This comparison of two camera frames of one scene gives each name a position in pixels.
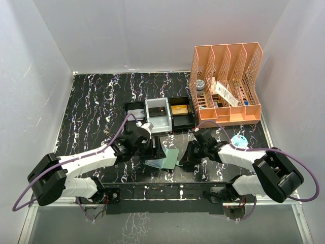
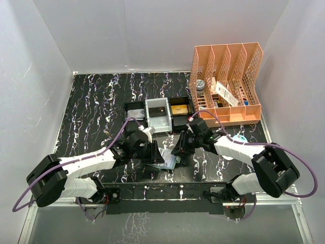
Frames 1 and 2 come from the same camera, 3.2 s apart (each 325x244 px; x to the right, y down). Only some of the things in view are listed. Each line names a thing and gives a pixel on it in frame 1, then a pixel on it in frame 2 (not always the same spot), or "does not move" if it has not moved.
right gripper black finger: (189, 154) → (182, 146)
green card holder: (168, 162) does not move
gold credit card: (180, 109) does not move
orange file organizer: (222, 84) does not move
